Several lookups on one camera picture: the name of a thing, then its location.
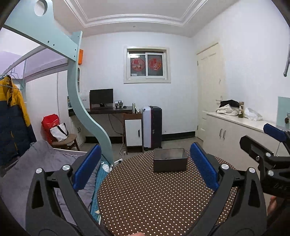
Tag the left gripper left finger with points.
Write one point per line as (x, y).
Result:
(44, 216)

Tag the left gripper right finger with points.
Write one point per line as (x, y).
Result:
(237, 206)

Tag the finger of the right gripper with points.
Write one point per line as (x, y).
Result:
(275, 133)
(255, 150)

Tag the dark metal jewelry box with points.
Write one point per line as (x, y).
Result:
(169, 160)

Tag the person's hand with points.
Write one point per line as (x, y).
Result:
(272, 205)

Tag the pale green board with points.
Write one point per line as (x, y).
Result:
(283, 112)

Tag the white plastic bag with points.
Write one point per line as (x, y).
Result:
(252, 115)

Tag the long white cabinet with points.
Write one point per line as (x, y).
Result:
(223, 134)

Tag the grey bedding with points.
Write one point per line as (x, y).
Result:
(15, 185)

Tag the brown glass bottle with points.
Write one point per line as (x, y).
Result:
(241, 109)

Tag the pile of clothes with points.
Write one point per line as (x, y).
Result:
(228, 107)

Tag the teal patterned pillow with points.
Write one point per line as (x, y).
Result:
(103, 170)

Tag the wooden chair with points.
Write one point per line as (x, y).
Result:
(69, 143)

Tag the white tote bag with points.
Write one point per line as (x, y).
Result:
(59, 132)

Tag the white power strip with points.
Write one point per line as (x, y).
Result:
(118, 162)

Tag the brown polka dot tablecloth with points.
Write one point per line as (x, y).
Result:
(133, 198)

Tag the yellow navy jacket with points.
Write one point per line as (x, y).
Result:
(16, 130)

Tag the red shopping bag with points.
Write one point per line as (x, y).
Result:
(49, 122)

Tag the dark wooden desk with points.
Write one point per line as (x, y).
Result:
(106, 110)

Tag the cream room door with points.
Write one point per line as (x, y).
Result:
(211, 84)

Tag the small white door cabinet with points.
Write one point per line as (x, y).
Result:
(133, 131)

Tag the white black suitcase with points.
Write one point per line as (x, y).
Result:
(152, 127)

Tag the black computer monitor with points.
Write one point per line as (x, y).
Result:
(101, 98)

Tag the glass door cupboard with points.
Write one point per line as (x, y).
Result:
(78, 79)

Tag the window with red decorations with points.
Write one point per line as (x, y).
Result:
(146, 65)

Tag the orange box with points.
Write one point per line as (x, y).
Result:
(80, 60)

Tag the grey metal rail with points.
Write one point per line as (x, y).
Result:
(287, 63)

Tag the light blue bunk bed frame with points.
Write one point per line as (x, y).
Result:
(20, 17)

